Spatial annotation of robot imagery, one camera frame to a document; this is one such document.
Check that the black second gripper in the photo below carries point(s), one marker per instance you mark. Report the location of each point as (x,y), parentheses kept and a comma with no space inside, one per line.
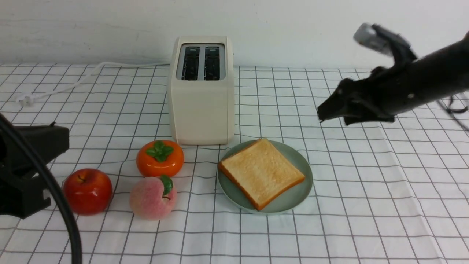
(367,100)

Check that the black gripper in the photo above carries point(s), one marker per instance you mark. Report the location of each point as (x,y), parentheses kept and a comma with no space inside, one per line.
(22,191)

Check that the toast slice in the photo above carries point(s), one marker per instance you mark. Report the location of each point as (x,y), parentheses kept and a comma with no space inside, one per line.
(261,172)

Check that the black second robot arm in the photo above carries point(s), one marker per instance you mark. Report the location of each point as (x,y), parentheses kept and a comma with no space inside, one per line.
(435,76)

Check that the cream white toaster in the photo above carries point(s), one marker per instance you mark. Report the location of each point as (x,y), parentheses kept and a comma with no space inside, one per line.
(201,91)

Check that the red apple toy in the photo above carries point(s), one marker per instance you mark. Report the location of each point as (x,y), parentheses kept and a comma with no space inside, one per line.
(88,191)

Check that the white checkered tablecloth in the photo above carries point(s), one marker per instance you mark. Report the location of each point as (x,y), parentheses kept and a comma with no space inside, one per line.
(383,193)

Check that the pink peach toy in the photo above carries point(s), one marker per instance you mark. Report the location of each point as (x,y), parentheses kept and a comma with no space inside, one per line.
(153,198)

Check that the light green plate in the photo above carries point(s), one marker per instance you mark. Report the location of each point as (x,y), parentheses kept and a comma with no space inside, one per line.
(286,201)

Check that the orange persimmon toy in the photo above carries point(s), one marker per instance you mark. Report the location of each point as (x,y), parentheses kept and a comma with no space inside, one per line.
(160,157)

